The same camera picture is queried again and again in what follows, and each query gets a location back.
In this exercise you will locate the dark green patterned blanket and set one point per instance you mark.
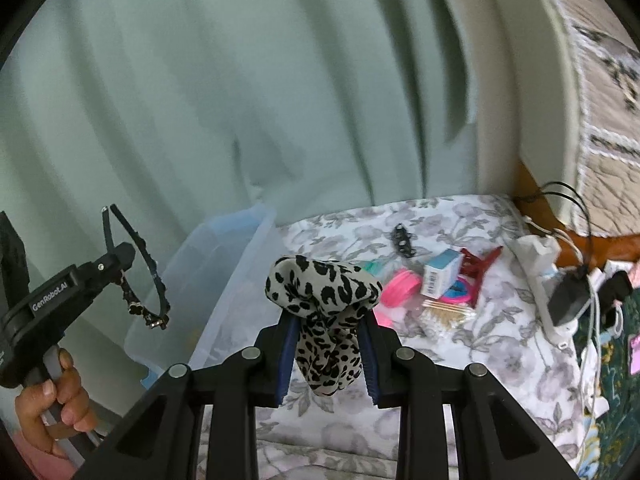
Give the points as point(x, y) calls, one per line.
point(620, 410)

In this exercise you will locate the black beaded headband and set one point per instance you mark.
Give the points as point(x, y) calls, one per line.
point(150, 265)

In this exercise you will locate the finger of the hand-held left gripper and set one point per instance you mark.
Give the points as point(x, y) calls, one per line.
point(117, 259)

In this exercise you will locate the pink hair band bundle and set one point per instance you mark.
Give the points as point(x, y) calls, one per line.
point(400, 285)

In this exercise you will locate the red claw hair clip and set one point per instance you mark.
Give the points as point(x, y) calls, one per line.
point(477, 267)

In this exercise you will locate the person's left hand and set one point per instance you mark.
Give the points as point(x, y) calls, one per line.
point(70, 400)

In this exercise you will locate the cream padded headboard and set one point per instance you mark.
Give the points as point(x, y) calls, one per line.
point(505, 60)

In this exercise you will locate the pink round pocket mirror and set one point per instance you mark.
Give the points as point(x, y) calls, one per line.
point(457, 294)

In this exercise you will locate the grey floral blanket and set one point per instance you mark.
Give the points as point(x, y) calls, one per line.
point(480, 360)

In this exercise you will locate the pale green curtain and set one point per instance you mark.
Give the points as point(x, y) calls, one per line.
point(225, 85)

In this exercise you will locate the beige quilted bed cover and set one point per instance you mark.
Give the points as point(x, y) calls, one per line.
point(610, 135)

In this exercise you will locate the white power strip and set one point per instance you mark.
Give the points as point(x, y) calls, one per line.
point(542, 305)

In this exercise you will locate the clear plastic container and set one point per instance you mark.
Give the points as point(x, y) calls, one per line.
point(220, 270)

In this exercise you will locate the black charger adapter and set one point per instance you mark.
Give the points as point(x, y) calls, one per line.
point(567, 297)

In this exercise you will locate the leopard print scrunchie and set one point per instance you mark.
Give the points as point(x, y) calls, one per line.
point(320, 285)

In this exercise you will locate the bag of cotton swabs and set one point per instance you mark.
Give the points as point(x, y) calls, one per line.
point(447, 316)

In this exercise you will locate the small black hair clip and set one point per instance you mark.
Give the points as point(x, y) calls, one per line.
point(403, 241)

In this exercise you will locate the small blue white box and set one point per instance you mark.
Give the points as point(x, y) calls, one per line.
point(440, 272)

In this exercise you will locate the brown wooden bed frame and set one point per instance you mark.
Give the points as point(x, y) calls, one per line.
point(530, 185)

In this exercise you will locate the white charger plug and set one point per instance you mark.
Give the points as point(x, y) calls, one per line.
point(537, 252)

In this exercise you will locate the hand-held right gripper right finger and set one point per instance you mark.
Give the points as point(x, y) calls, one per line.
point(368, 360)

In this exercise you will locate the teal hair clip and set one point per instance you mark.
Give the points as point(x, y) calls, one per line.
point(377, 266)

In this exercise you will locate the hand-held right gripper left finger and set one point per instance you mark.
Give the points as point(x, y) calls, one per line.
point(289, 355)

